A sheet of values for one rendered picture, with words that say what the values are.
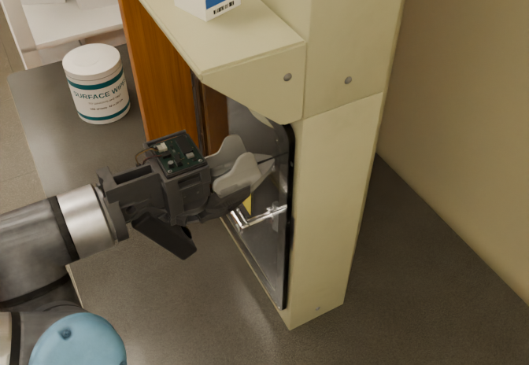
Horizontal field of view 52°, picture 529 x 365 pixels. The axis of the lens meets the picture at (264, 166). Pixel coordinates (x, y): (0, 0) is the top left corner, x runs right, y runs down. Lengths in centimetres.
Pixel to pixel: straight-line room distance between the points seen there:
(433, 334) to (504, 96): 42
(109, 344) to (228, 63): 26
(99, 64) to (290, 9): 81
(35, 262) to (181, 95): 48
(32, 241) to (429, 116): 80
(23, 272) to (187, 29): 29
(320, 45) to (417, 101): 61
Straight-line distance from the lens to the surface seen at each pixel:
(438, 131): 113
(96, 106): 134
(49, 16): 191
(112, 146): 131
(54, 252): 60
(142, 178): 59
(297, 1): 54
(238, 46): 53
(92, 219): 60
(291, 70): 55
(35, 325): 49
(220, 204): 63
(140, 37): 90
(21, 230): 60
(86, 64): 132
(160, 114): 100
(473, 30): 99
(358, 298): 102
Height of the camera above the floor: 179
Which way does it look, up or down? 45 degrees down
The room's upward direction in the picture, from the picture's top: straight up
